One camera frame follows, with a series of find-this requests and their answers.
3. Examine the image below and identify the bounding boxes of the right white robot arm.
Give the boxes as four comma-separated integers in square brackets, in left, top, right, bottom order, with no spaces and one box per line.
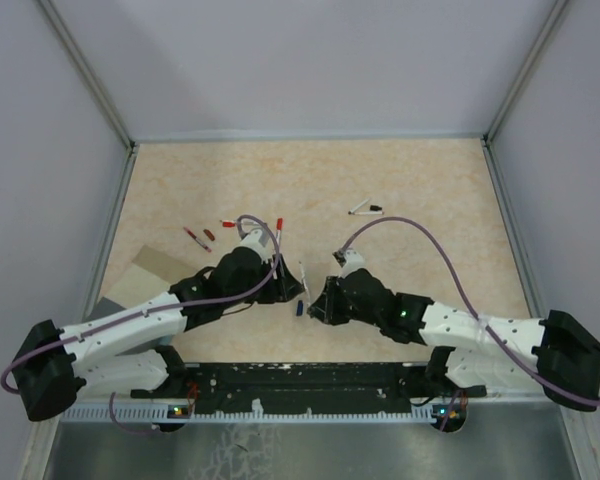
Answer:
[308,268,600,412]

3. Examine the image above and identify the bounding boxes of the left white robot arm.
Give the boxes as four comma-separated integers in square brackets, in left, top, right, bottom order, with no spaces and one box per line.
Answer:
[1,246,303,422]

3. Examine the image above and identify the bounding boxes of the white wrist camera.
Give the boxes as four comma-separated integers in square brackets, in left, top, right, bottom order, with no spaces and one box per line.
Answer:
[239,228,270,261]
[333,248,365,278]

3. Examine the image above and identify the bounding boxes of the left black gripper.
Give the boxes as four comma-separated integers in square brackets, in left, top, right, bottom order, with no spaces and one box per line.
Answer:
[225,253,305,308]

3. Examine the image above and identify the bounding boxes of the brown cardboard piece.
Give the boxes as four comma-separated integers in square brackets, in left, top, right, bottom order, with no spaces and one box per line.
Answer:
[104,245,196,309]

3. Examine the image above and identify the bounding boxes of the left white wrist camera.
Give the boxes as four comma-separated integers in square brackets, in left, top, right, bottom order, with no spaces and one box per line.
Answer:
[239,228,270,261]

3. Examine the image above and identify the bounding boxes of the grey tape patch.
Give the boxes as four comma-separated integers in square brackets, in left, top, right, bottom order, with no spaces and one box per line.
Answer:
[92,297,174,356]

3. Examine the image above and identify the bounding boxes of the blue end white pen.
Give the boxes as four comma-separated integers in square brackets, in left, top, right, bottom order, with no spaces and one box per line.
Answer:
[298,261,311,303]

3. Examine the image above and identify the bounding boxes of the red capped white pen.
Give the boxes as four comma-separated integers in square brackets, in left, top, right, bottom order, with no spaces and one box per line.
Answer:
[274,217,284,280]

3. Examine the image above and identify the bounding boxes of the white slotted cable duct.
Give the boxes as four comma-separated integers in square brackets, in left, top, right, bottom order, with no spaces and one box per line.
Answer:
[64,402,464,426]

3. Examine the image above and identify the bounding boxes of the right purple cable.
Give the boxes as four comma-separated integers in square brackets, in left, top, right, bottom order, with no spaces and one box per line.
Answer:
[337,217,600,404]

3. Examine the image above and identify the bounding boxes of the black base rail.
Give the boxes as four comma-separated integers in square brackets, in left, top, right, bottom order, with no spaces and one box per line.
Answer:
[131,362,459,415]

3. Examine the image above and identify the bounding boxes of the black capped white pen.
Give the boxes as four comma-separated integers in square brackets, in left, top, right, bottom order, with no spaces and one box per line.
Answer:
[350,205,384,216]

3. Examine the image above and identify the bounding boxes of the black tip white pen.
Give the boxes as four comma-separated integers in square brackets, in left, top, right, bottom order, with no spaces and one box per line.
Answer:
[348,198,370,215]

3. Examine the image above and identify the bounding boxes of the dark red pen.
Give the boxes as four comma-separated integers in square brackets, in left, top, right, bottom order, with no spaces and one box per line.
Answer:
[183,227,212,253]

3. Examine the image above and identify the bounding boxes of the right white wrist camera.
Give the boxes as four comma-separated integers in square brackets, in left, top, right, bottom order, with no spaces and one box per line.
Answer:
[333,248,365,278]

